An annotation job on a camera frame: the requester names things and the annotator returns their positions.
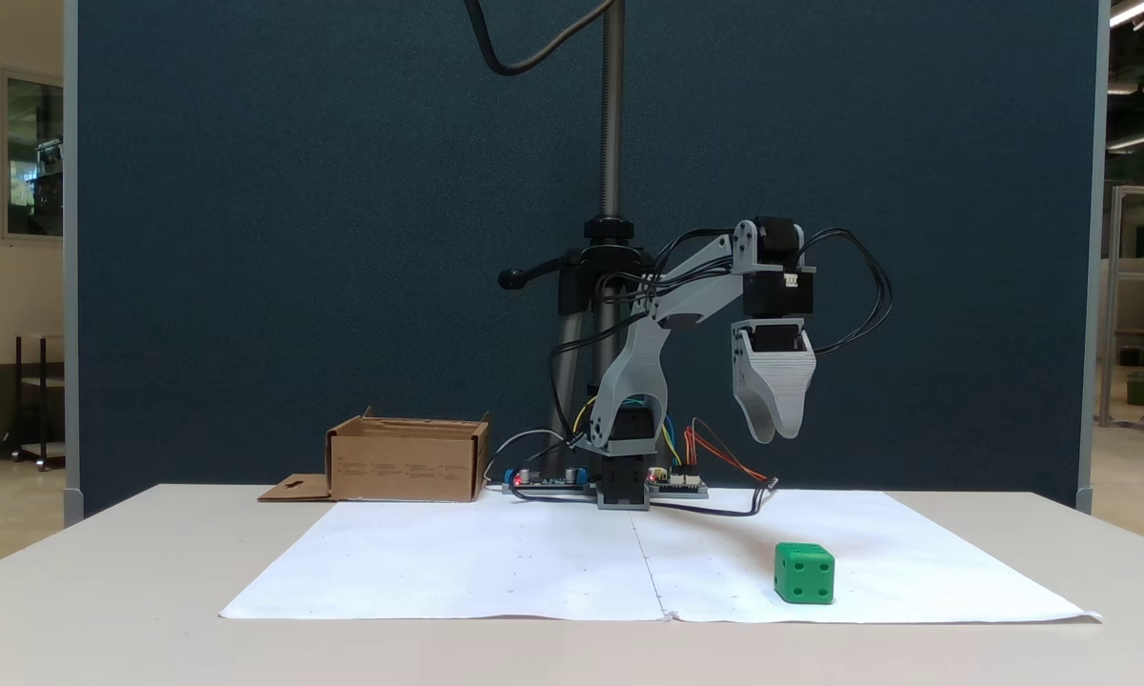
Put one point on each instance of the framed wall window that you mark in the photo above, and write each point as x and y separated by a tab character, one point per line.
33	157

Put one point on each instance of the dark blue partition panel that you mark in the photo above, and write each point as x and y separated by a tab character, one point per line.
248	238

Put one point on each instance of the white paper sheet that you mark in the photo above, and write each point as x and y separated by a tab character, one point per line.
495	562

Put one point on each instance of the grey metal frame rack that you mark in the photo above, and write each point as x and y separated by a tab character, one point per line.
1110	305

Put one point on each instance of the green die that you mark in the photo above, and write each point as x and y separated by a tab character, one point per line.
804	575

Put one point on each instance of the ceiling light strip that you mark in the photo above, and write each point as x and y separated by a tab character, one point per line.
1133	11

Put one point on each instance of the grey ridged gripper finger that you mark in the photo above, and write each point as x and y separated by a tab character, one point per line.
789	405

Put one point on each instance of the blue circuit board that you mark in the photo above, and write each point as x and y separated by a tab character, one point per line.
548	481

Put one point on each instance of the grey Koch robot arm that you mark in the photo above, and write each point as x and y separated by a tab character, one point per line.
633	367

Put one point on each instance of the dark shelf cart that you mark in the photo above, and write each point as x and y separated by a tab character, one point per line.
38	381

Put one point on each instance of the brown cardboard box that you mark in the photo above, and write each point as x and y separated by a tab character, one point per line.
405	467

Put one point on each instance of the grey smooth gripper finger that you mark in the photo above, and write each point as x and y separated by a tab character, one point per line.
751	405

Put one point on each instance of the black camera tripod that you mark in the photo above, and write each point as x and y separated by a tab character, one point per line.
612	114

